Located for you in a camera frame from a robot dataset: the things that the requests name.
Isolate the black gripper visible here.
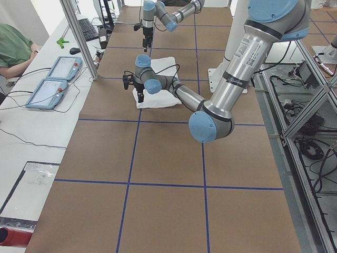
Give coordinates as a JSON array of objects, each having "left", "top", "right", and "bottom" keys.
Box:
[
  {"left": 143, "top": 27, "right": 153, "bottom": 52},
  {"left": 133, "top": 82, "right": 144, "bottom": 103}
]

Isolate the white long-sleeve printed shirt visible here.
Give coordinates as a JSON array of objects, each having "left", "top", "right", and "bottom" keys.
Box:
[{"left": 131, "top": 56, "right": 182, "bottom": 109}]

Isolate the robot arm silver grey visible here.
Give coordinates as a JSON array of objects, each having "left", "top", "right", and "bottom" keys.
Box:
[
  {"left": 140, "top": 0, "right": 205, "bottom": 52},
  {"left": 123, "top": 1, "right": 311, "bottom": 143}
]

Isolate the black power adapter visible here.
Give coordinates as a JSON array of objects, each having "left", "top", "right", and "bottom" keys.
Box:
[{"left": 98, "top": 28, "right": 108, "bottom": 49}]

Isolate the black keyboard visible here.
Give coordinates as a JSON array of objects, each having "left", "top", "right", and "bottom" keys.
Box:
[{"left": 77, "top": 18, "right": 99, "bottom": 42}]

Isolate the black computer mouse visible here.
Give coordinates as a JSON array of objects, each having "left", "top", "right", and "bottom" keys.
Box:
[{"left": 69, "top": 47, "right": 81, "bottom": 55}]

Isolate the upper blue teach pendant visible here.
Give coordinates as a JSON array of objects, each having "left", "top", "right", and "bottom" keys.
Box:
[{"left": 46, "top": 56, "right": 82, "bottom": 81}]

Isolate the blue teach pendant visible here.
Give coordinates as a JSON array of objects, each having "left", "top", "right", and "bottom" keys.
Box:
[
  {"left": 25, "top": 79, "right": 68, "bottom": 110},
  {"left": 46, "top": 56, "right": 82, "bottom": 81}
]

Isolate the green plastic tool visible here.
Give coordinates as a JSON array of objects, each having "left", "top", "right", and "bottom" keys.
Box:
[{"left": 56, "top": 37, "right": 69, "bottom": 49}]

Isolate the lower blue teach pendant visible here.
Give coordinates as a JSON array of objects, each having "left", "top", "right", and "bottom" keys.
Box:
[{"left": 25, "top": 79, "right": 68, "bottom": 110}]

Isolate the person in green shirt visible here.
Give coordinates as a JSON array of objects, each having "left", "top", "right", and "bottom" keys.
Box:
[{"left": 1, "top": 23, "right": 41, "bottom": 79}]

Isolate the paper sheet in sleeve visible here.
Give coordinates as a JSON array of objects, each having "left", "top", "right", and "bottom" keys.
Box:
[{"left": 1, "top": 161, "right": 60, "bottom": 229}]

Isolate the red cylinder object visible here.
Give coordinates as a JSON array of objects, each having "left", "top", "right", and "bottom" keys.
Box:
[{"left": 1, "top": 227, "right": 33, "bottom": 248}]

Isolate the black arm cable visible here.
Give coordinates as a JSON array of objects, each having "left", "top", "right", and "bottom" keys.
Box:
[{"left": 155, "top": 64, "right": 181, "bottom": 90}]

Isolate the aluminium frame post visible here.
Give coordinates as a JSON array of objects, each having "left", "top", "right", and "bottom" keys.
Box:
[{"left": 60, "top": 0, "right": 98, "bottom": 81}]

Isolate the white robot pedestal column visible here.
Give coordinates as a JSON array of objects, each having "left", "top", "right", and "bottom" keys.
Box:
[{"left": 207, "top": 0, "right": 249, "bottom": 93}]

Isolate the aluminium side frame rack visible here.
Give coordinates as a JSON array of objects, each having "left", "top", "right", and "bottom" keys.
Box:
[{"left": 253, "top": 31, "right": 336, "bottom": 252}]

